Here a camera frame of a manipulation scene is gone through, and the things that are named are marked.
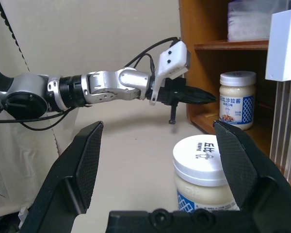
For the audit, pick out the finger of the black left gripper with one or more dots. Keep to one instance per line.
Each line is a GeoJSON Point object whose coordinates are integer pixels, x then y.
{"type": "Point", "coordinates": [198, 100]}
{"type": "Point", "coordinates": [196, 91]}

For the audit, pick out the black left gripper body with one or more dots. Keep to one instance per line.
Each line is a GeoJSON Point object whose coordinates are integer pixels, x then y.
{"type": "Point", "coordinates": [169, 93]}

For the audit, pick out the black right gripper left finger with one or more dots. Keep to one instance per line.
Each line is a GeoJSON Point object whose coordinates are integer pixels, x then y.
{"type": "Point", "coordinates": [63, 184]}

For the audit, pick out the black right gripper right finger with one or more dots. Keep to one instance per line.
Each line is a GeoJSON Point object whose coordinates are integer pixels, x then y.
{"type": "Point", "coordinates": [257, 184]}

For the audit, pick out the white-lidded salad dressing jar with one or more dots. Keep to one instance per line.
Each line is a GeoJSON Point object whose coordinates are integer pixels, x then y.
{"type": "Point", "coordinates": [235, 106]}
{"type": "Point", "coordinates": [196, 157]}

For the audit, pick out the purple tissue pack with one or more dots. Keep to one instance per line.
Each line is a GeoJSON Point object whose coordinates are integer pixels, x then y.
{"type": "Point", "coordinates": [247, 21]}

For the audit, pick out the brown wooden shelf edge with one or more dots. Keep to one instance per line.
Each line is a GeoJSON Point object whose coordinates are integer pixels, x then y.
{"type": "Point", "coordinates": [232, 44]}

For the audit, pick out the wooden tabletop cabinet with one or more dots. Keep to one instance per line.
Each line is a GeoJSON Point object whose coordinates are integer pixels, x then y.
{"type": "Point", "coordinates": [208, 24]}

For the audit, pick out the ribbed clear sliding door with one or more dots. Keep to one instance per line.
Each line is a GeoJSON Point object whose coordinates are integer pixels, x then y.
{"type": "Point", "coordinates": [286, 109]}

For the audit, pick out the white box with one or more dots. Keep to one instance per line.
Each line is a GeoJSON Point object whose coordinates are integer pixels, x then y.
{"type": "Point", "coordinates": [283, 48]}

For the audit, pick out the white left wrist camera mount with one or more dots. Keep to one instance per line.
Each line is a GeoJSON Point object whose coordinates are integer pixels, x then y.
{"type": "Point", "coordinates": [174, 58]}

